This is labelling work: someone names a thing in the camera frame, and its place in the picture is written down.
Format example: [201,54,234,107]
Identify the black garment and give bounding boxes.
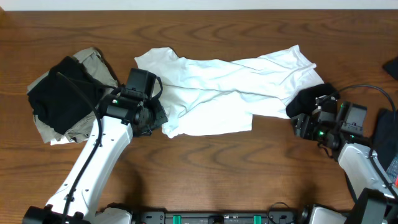
[27,56,104,134]
[285,83,336,118]

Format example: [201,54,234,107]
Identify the white t-shirt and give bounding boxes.
[135,45,323,138]

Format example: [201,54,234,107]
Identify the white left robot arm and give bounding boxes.
[22,88,167,223]

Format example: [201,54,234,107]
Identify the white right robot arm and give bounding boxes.
[290,98,397,223]

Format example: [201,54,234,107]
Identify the black cloth pile at right edge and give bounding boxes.
[372,109,397,171]

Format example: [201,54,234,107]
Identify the grey-green folded garment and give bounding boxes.
[27,48,118,143]

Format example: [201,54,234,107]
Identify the white folded garment under pile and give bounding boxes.
[50,136,75,146]

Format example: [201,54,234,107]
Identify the black folded garment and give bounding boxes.
[27,56,104,134]

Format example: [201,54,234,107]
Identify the dark object at right edge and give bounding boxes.
[382,57,398,80]

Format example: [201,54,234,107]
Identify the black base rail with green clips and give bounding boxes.
[132,211,297,224]

